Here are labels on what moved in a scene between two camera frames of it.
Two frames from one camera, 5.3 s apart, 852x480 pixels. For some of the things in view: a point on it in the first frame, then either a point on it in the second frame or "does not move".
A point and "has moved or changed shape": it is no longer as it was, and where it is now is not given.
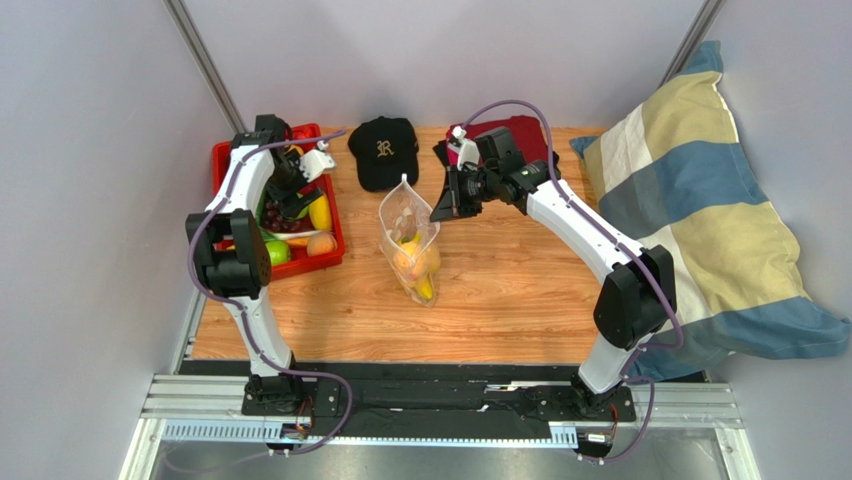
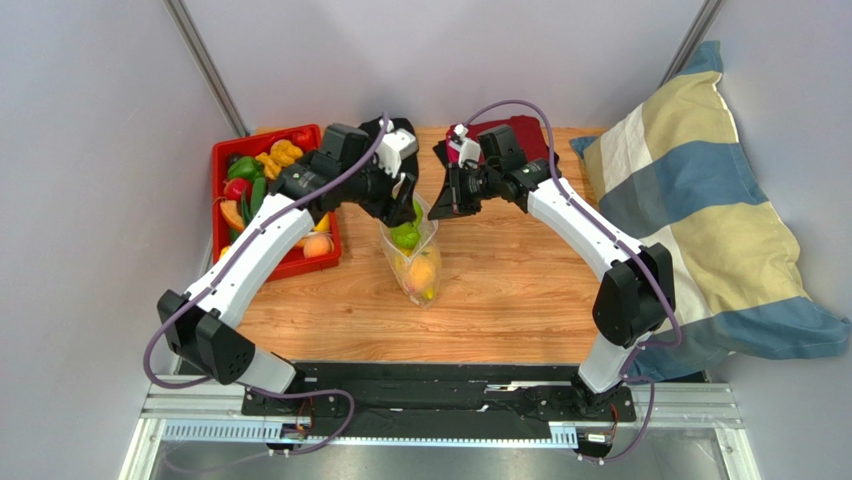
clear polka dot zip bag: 410,239 does not move
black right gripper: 460,189 does not move
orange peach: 320,244 does not move
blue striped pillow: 670,172 does not move
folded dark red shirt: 529,132 does not move
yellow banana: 425,285 has moved or changed shape
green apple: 278,251 has moved or changed shape
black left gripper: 291,204 → 396,211
